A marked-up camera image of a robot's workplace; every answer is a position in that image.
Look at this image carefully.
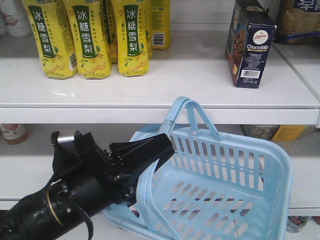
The yellow pear drink bottle left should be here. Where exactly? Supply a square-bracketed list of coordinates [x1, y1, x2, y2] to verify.
[22, 0, 78, 80]

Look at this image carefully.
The yellow pear drink bottle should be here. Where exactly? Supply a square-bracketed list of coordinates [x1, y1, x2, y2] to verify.
[150, 0, 171, 50]
[111, 0, 149, 77]
[22, 0, 78, 80]
[63, 0, 112, 80]

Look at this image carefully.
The small jar bottom right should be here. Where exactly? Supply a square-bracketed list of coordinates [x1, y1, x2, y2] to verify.
[286, 216, 311, 234]

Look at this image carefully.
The dark blue Chocofello cookie box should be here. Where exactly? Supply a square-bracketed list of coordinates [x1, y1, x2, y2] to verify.
[225, 0, 277, 89]

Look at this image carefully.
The peach juice bottle lower shelf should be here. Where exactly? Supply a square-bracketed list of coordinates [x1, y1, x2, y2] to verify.
[0, 123, 29, 145]

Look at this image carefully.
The yellow pear drink bottle right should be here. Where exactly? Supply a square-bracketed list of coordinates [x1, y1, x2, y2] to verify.
[111, 0, 149, 77]

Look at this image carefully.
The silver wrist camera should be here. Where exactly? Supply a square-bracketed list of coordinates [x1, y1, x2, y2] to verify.
[57, 129, 81, 154]

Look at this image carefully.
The light blue plastic basket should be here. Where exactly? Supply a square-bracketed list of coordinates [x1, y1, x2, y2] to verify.
[102, 97, 293, 240]

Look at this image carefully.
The white bottle upper left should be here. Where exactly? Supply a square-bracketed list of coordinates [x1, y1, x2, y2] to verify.
[0, 0, 33, 38]

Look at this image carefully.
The yellow snack package lower shelf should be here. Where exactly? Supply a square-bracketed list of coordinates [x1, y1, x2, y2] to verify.
[241, 124, 320, 142]

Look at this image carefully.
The cracker bag blue label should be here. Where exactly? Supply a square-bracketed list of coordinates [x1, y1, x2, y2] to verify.
[276, 0, 320, 45]

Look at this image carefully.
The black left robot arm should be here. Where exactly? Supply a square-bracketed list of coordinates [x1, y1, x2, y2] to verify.
[0, 131, 175, 240]

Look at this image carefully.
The yellow pear drink bottle back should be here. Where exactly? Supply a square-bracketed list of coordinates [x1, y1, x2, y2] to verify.
[150, 0, 171, 50]

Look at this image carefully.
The yellow pear drink bottle middle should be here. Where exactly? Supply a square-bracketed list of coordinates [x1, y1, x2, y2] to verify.
[63, 0, 112, 80]

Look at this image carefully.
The white store shelving unit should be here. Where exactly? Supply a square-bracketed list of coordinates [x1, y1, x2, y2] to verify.
[0, 0, 320, 240]

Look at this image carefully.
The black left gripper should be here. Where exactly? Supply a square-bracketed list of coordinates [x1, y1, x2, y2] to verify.
[74, 132, 175, 207]

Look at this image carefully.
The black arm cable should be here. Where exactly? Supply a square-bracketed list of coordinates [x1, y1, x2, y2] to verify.
[44, 182, 95, 240]

